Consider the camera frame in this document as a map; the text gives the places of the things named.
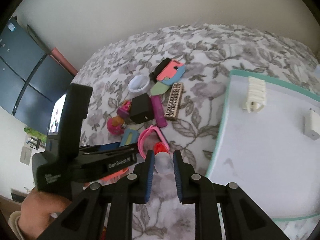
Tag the pink plastic bracelet band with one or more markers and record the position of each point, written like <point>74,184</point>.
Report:
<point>149,137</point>

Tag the black rectangular box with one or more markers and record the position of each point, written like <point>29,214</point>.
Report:
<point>141,109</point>

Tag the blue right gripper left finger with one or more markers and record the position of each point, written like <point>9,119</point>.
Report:
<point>149,169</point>

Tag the teal rimmed white tray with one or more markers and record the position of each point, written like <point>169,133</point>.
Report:
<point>267,153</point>

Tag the green foam piece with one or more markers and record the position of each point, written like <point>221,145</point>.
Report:
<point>159,89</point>

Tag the pink ball doll toy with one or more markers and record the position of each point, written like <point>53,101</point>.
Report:
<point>116,124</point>

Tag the white wrist band cuff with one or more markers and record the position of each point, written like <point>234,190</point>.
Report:
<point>139,84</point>

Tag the red white glue bottle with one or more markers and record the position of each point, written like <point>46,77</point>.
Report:
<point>163,161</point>

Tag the orange plastic toy piece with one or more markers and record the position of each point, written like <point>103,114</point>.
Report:
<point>115,175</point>

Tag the white charger plug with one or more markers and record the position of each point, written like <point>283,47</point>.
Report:
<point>312,125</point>

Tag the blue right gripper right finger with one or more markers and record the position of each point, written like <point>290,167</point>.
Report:
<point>178,172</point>

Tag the light blue plastic frame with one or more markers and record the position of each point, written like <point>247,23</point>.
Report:
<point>130,136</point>

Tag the gold patterned harmonica bar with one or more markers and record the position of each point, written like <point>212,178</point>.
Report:
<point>171,112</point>

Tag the person left hand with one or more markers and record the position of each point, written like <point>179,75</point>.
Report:
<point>36,212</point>

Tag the floral grey white blanket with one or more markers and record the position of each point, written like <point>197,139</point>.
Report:
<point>209,53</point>

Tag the cream hair claw clip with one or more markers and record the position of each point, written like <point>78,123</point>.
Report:
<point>255,99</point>

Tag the dark blue cabinet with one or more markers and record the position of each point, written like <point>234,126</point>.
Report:
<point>31,80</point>

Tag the purple toy piece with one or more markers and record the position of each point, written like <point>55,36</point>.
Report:
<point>158,111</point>

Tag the coral pink foam block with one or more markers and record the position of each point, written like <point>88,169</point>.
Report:
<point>169,70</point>

